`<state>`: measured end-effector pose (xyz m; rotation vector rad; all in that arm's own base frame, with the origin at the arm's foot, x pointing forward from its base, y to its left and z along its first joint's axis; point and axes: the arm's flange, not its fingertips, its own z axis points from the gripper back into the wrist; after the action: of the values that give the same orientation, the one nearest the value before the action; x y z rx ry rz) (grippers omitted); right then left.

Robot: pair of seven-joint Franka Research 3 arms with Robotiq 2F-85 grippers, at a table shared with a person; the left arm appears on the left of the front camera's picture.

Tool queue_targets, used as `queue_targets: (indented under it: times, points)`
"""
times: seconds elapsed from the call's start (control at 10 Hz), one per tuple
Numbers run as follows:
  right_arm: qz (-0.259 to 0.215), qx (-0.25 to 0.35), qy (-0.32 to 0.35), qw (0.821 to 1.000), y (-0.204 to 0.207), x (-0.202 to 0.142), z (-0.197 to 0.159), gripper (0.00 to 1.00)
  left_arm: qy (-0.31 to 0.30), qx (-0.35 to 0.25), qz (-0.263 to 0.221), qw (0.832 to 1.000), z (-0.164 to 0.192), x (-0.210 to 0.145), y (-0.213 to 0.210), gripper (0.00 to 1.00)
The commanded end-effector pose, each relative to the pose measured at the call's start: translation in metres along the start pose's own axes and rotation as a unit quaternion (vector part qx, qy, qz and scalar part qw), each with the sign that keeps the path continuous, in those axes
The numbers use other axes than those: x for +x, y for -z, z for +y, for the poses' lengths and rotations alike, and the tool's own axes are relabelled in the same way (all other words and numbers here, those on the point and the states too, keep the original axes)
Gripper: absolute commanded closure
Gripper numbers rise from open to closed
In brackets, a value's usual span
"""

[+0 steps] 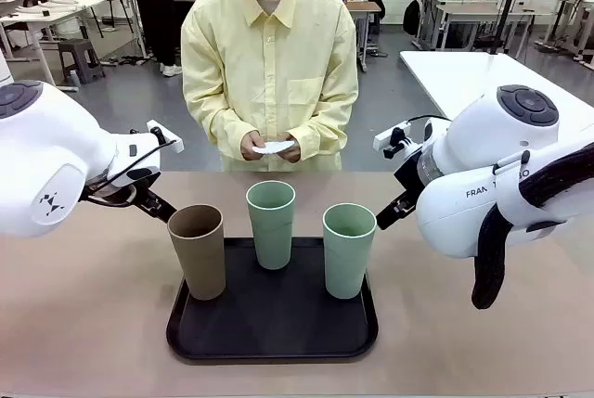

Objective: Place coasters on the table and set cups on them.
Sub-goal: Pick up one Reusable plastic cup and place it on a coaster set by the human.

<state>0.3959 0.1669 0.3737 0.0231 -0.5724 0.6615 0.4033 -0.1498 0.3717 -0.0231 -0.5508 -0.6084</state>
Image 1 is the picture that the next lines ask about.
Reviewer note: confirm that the white height-adjustable desk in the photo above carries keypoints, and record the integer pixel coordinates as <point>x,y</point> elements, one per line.
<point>571,13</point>

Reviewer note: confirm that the black backpack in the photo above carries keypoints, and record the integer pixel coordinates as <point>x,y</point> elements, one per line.
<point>411,17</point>

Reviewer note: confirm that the person's left hand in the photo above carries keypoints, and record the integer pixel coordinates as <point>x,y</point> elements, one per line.
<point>294,152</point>

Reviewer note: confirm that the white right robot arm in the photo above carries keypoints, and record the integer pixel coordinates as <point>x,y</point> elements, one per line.
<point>487,147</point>

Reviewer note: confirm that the person in yellow shirt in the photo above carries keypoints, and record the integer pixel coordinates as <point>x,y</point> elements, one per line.
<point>269,68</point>

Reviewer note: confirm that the white cylindrical appliance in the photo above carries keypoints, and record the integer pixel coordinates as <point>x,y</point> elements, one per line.
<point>3,68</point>

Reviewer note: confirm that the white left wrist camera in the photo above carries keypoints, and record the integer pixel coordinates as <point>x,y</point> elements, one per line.
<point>167,138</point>

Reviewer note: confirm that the tall green cup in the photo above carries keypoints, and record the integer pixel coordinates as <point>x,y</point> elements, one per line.
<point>348,259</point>
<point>271,235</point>

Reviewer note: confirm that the person in floral shirt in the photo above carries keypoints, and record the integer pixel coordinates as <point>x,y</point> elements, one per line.
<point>153,8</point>

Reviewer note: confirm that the white lab desk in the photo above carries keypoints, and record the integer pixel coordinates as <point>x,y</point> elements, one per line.
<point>51,10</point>

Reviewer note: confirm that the brown-top lab desk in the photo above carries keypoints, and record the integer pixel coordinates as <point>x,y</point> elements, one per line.
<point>366,7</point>

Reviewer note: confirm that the black plastic tray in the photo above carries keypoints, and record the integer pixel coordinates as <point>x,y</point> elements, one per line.
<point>274,324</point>

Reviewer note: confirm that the grey plastic stool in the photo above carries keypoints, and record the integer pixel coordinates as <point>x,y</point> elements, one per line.
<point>81,61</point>

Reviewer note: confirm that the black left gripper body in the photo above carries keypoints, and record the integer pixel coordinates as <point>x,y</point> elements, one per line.
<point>120,194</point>

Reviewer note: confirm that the black camera stand pole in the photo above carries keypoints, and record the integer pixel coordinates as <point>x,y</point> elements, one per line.
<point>508,3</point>

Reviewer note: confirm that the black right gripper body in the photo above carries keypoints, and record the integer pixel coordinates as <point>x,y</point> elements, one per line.
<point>410,175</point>

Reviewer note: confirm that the large white table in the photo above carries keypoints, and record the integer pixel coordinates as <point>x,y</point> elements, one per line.
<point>445,78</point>

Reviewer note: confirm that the person's right forearm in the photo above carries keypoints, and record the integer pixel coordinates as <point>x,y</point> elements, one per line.
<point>218,124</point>

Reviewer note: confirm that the person's right hand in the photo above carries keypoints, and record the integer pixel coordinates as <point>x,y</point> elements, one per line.
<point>250,150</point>

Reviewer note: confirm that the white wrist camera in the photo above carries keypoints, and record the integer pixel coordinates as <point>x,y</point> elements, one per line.
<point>390,136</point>
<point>167,138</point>

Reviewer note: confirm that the tall brown cup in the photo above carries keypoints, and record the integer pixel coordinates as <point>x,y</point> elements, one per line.
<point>197,254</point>

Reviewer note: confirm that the grey lab desk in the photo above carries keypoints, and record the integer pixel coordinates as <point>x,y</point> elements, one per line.
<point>482,10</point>

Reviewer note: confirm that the person's left forearm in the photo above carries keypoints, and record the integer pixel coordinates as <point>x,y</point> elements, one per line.
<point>325,129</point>

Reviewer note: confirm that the small green bottle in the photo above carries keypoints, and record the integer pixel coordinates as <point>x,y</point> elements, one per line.
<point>74,80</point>

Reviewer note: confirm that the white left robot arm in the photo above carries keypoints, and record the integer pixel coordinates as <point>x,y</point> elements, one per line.
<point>46,147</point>

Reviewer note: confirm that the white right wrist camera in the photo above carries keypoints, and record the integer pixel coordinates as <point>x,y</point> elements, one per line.
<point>390,136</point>

